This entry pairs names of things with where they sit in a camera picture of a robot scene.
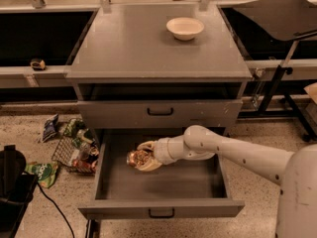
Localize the wire basket with snacks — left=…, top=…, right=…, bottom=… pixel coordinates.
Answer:
left=52, top=118, right=99, bottom=174

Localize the black tray stand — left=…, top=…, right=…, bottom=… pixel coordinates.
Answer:
left=224, top=0, right=317, bottom=142

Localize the blue snack bag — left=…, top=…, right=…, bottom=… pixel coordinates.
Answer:
left=43, top=114, right=58, bottom=142

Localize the orange can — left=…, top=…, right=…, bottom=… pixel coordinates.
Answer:
left=127, top=150, right=152, bottom=168

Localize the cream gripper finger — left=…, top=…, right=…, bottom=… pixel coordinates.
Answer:
left=137, top=141, right=156, bottom=151
left=136, top=159, right=162, bottom=172

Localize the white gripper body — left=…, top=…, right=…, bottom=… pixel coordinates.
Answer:
left=154, top=138, right=174, bottom=165

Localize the grey drawer cabinet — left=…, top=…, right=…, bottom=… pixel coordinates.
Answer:
left=64, top=2, right=254, bottom=238

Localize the white bowl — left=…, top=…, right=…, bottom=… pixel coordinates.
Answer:
left=166, top=17, right=204, bottom=41

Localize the green snack bag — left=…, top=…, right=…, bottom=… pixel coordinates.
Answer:
left=25, top=162, right=58, bottom=188

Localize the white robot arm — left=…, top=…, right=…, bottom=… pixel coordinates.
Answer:
left=127, top=125, right=317, bottom=238

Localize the black cable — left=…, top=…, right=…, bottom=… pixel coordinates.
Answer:
left=37, top=181, right=76, bottom=238

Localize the open grey middle drawer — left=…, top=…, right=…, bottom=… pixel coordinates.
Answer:
left=79, top=130, right=245, bottom=219

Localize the closed grey upper drawer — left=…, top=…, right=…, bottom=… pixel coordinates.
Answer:
left=78, top=100, right=242, bottom=129

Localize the yellow tape measure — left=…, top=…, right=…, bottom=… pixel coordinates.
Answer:
left=30, top=59, right=46, bottom=70

